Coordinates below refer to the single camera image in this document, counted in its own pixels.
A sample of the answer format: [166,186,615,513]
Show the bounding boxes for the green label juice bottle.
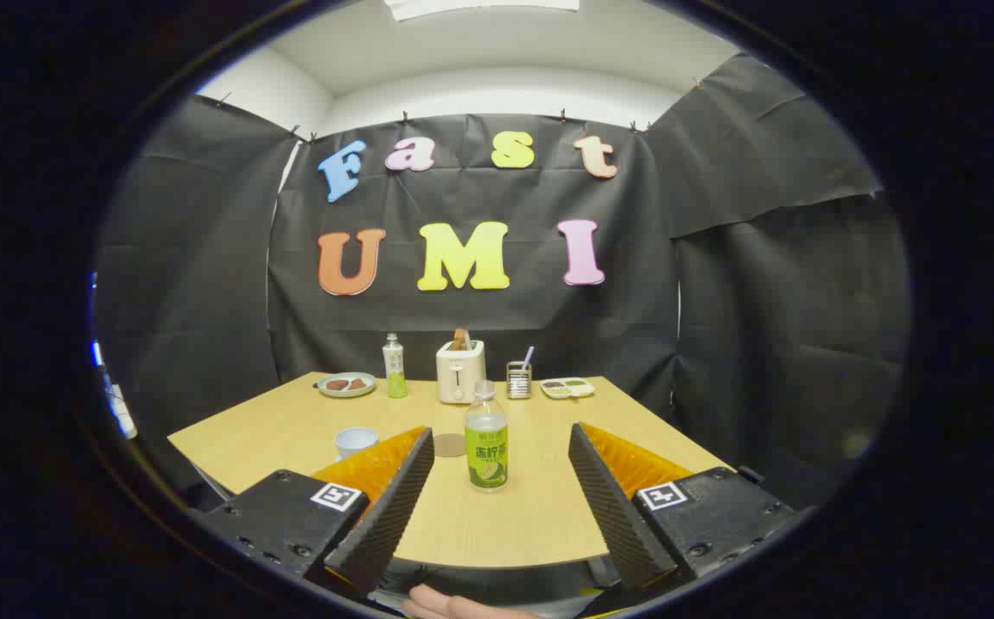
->
[464,380,510,493]

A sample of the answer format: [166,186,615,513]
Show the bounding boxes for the white divided food tray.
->
[539,377,596,401]

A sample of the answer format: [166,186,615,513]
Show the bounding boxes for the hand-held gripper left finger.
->
[192,426,436,598]

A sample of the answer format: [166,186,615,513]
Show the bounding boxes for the white and blue object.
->
[91,340,138,441]

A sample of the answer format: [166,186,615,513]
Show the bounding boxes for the wooden table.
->
[167,371,734,570]

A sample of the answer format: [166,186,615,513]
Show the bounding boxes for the ceiling light panel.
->
[383,0,580,21]

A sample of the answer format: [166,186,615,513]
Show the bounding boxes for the slim bottle with green liquid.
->
[382,334,408,399]

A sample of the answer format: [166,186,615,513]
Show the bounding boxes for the pale green plate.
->
[316,371,377,399]

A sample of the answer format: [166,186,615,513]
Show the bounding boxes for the white cup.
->
[334,427,380,461]

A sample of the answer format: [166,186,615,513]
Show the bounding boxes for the white toaster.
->
[436,340,488,405]

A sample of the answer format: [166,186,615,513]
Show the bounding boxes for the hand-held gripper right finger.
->
[568,422,807,594]

